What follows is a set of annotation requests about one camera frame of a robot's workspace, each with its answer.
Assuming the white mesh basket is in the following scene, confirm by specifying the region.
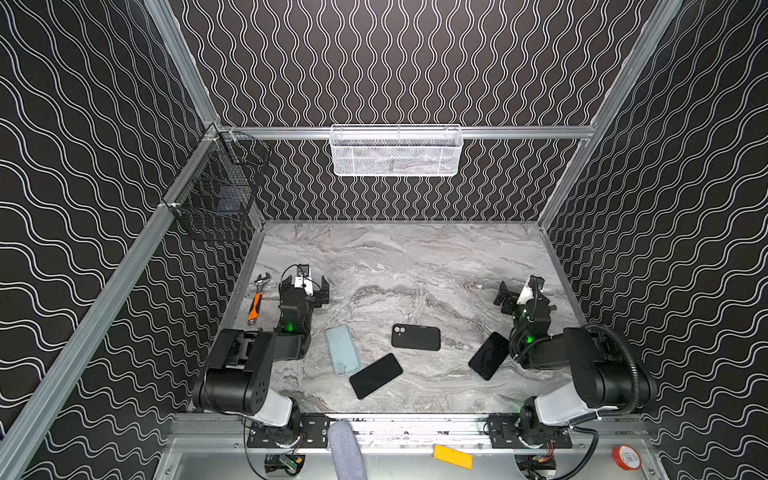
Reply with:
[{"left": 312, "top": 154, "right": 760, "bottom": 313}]
[{"left": 329, "top": 124, "right": 464, "bottom": 177}]

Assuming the black wire basket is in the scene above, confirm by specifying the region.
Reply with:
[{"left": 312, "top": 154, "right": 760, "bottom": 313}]
[{"left": 170, "top": 131, "right": 273, "bottom": 244}]

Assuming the black phone on table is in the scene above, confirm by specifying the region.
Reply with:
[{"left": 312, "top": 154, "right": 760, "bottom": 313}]
[{"left": 349, "top": 353, "right": 403, "bottom": 400}]

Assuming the light blue phone case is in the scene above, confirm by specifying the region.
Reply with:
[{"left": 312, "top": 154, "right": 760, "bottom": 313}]
[{"left": 325, "top": 325, "right": 361, "bottom": 377}]

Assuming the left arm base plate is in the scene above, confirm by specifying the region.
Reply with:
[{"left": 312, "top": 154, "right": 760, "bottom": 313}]
[{"left": 246, "top": 414, "right": 331, "bottom": 450}]

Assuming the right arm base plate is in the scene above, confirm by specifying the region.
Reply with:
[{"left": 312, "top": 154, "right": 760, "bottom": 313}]
[{"left": 483, "top": 414, "right": 573, "bottom": 450}]

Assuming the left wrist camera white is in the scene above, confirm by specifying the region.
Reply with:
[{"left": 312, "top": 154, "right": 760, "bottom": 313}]
[{"left": 293, "top": 264, "right": 320, "bottom": 296}]

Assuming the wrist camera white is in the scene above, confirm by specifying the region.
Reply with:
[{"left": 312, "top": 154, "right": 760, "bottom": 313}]
[
  {"left": 516, "top": 281, "right": 540, "bottom": 305},
  {"left": 293, "top": 264, "right": 320, "bottom": 296}
]

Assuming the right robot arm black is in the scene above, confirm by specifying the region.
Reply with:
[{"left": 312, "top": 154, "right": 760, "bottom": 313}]
[{"left": 494, "top": 275, "right": 658, "bottom": 447}]

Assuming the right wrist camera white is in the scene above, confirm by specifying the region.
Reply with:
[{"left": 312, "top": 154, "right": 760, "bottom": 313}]
[{"left": 516, "top": 281, "right": 540, "bottom": 305}]

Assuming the red tape roll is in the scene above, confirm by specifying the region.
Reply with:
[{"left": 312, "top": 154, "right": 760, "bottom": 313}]
[{"left": 612, "top": 445, "right": 643, "bottom": 471}]

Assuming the yellow card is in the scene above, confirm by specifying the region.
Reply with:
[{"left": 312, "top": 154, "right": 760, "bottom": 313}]
[{"left": 433, "top": 445, "right": 474, "bottom": 470}]

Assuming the orange adjustable wrench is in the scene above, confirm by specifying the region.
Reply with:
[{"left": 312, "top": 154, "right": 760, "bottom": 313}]
[{"left": 247, "top": 272, "right": 271, "bottom": 326}]

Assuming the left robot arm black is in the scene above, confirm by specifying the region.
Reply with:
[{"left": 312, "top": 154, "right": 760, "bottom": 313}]
[{"left": 192, "top": 264, "right": 330, "bottom": 447}]

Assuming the blue phone black screen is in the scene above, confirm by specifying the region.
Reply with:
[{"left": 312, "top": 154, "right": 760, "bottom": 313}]
[{"left": 468, "top": 332, "right": 509, "bottom": 381}]

